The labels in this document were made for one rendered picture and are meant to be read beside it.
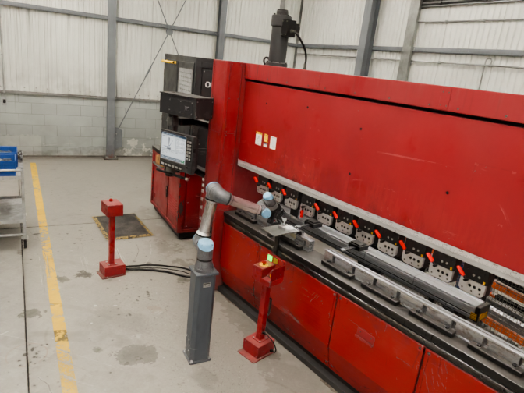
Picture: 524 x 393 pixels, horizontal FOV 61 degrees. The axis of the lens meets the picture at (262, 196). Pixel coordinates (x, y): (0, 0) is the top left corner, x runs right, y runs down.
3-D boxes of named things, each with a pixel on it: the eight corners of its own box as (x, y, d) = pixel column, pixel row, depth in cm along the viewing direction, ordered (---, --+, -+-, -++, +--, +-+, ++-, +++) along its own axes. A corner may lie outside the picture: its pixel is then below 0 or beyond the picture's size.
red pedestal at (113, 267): (96, 271, 472) (96, 197, 449) (119, 267, 487) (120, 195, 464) (102, 279, 457) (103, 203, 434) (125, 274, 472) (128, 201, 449)
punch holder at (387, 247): (376, 249, 306) (380, 226, 301) (384, 246, 311) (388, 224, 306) (394, 257, 294) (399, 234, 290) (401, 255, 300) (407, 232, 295)
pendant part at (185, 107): (154, 175, 449) (158, 90, 425) (173, 173, 469) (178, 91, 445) (189, 188, 421) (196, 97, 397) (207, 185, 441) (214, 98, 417)
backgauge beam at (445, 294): (260, 210, 453) (261, 200, 450) (270, 208, 462) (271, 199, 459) (476, 323, 282) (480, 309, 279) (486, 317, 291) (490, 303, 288)
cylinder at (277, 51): (260, 64, 395) (267, 8, 382) (282, 66, 411) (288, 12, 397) (285, 67, 370) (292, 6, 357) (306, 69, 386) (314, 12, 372)
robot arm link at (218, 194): (217, 188, 314) (274, 209, 335) (213, 183, 323) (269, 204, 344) (210, 203, 315) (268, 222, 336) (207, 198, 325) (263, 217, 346)
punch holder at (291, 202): (284, 204, 380) (286, 185, 375) (291, 203, 385) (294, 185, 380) (295, 210, 369) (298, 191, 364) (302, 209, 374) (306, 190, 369)
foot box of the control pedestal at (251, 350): (236, 351, 369) (238, 339, 365) (257, 340, 386) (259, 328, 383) (253, 363, 356) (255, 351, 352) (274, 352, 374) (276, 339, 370)
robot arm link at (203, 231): (193, 252, 335) (211, 184, 323) (190, 244, 348) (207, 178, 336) (209, 254, 340) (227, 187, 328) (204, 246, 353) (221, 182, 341)
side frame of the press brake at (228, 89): (196, 281, 475) (213, 58, 410) (259, 267, 527) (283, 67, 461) (207, 292, 457) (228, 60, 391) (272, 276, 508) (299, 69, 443)
